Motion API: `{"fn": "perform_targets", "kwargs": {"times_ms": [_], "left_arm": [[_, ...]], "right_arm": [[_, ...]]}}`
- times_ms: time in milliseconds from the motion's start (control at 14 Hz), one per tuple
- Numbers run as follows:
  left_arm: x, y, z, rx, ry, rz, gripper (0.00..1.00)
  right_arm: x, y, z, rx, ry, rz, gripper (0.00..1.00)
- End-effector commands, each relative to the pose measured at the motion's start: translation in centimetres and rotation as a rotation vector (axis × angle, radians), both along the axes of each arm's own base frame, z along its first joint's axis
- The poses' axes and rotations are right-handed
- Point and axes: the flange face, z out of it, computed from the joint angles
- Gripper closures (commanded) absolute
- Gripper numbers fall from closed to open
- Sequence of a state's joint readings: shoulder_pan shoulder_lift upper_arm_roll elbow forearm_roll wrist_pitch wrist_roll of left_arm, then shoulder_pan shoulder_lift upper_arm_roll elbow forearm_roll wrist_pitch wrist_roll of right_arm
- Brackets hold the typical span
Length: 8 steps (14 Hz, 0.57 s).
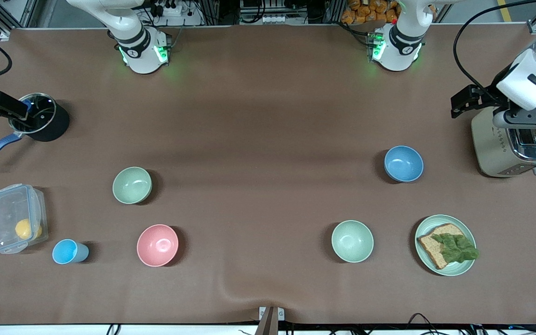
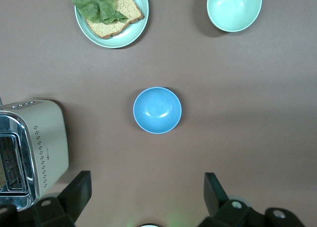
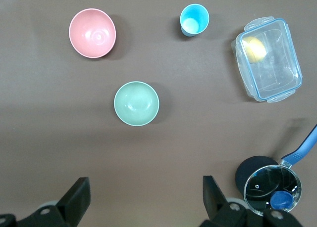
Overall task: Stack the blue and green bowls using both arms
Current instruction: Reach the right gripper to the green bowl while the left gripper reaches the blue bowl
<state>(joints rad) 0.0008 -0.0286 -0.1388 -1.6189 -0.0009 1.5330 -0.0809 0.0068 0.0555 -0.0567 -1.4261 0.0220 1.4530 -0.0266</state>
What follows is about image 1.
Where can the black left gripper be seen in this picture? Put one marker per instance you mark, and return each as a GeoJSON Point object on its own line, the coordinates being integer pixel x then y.
{"type": "Point", "coordinates": [487, 96]}

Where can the blue bowl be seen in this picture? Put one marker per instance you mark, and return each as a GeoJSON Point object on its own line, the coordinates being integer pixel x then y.
{"type": "Point", "coordinates": [403, 164]}

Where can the light green bowl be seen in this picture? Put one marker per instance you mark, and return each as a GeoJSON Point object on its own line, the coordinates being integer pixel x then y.
{"type": "Point", "coordinates": [132, 185]}
{"type": "Point", "coordinates": [352, 241]}

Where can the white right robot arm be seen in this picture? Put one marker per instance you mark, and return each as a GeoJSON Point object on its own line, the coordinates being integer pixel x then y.
{"type": "Point", "coordinates": [140, 44]}

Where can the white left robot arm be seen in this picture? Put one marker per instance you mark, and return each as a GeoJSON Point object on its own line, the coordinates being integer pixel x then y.
{"type": "Point", "coordinates": [400, 46]}

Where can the pink bowl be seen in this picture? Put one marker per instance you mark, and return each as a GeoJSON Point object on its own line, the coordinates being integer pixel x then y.
{"type": "Point", "coordinates": [157, 245]}

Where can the glass lid with blue knob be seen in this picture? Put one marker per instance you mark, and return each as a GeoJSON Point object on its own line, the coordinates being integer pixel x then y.
{"type": "Point", "coordinates": [42, 114]}

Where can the beige and chrome toaster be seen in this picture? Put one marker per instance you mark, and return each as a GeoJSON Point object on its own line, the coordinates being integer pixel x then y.
{"type": "Point", "coordinates": [489, 149]}

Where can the clear plastic lidded container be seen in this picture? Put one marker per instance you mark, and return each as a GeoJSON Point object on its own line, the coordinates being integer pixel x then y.
{"type": "Point", "coordinates": [10, 214]}

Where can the yellow fruit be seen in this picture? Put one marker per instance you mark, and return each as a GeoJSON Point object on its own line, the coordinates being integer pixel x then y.
{"type": "Point", "coordinates": [23, 229]}

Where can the orange packaged snacks pile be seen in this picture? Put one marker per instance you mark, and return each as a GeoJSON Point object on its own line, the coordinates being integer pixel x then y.
{"type": "Point", "coordinates": [370, 11]}

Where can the brown bread slice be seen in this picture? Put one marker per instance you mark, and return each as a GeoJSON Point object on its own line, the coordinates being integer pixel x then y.
{"type": "Point", "coordinates": [431, 244]}

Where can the green lettuce leaf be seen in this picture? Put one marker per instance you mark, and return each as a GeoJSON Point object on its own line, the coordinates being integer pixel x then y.
{"type": "Point", "coordinates": [456, 249]}

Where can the blue plastic cup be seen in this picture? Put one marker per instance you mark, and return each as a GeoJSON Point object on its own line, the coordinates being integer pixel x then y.
{"type": "Point", "coordinates": [68, 251]}

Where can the light green plate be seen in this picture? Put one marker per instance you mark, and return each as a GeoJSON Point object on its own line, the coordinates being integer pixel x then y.
{"type": "Point", "coordinates": [449, 269]}

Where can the white power strip with plugs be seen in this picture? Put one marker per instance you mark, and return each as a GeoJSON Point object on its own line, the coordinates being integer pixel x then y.
{"type": "Point", "coordinates": [171, 8]}

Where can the brown table mat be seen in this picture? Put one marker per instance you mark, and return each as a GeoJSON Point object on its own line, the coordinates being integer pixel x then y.
{"type": "Point", "coordinates": [268, 116]}

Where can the metal table clamp bracket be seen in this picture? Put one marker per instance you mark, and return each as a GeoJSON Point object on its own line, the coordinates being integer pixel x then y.
{"type": "Point", "coordinates": [271, 316]}

